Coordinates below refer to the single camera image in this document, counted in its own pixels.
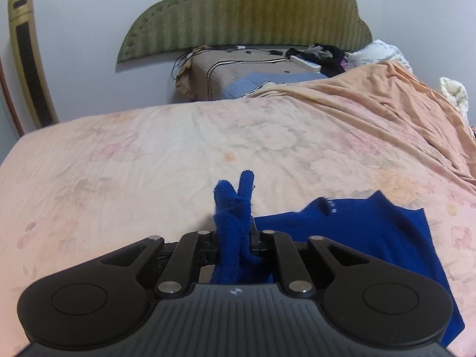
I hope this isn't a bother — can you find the white pillow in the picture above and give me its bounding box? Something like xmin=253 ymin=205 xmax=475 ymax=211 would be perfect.
xmin=349 ymin=39 xmax=414 ymax=72

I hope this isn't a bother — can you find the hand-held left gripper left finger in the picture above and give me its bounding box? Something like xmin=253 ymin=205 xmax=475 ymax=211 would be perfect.
xmin=100 ymin=230 xmax=221 ymax=297

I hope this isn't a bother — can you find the pink floral bed sheet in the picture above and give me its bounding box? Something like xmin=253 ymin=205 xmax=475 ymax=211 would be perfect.
xmin=0 ymin=98 xmax=476 ymax=357

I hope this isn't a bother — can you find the brown striped pillow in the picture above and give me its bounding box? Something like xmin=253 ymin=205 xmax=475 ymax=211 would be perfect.
xmin=188 ymin=46 xmax=330 ymax=101

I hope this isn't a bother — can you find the blue knit sweater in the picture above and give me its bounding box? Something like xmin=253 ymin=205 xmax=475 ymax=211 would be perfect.
xmin=209 ymin=170 xmax=465 ymax=348

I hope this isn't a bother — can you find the pile of dark clothes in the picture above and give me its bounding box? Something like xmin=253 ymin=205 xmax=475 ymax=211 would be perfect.
xmin=286 ymin=43 xmax=352 ymax=77

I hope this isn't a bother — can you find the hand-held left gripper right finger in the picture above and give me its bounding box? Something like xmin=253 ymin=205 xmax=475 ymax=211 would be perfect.
xmin=252 ymin=230 xmax=373 ymax=298

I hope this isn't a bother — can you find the cream crumpled cloth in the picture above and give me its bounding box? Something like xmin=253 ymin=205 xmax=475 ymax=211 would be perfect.
xmin=439 ymin=76 xmax=470 ymax=120

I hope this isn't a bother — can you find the gold tower air conditioner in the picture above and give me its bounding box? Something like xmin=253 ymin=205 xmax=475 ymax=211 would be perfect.
xmin=7 ymin=0 xmax=59 ymax=130

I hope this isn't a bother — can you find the light blue towel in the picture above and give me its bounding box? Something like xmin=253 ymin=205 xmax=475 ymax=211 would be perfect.
xmin=224 ymin=71 xmax=330 ymax=100

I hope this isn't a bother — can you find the orange blanket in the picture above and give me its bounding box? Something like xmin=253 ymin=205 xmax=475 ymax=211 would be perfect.
xmin=243 ymin=60 xmax=476 ymax=181

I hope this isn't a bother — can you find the white power strip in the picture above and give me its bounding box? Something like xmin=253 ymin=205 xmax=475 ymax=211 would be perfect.
xmin=289 ymin=55 xmax=322 ymax=74

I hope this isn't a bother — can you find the green striped headboard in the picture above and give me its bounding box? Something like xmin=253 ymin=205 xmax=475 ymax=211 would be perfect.
xmin=116 ymin=0 xmax=373 ymax=64

